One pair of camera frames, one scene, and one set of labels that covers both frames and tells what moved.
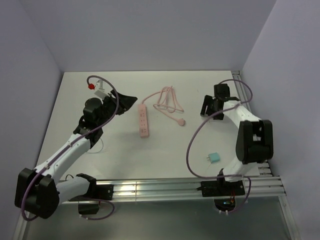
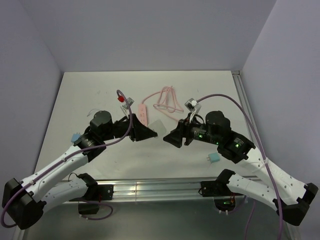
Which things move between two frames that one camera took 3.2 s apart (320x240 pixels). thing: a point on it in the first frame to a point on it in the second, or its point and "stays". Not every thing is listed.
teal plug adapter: x=213 y=157 stays
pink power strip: x=143 y=121 stays
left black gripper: x=124 y=102 to x=139 y=131
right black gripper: x=208 y=100 to x=183 y=129
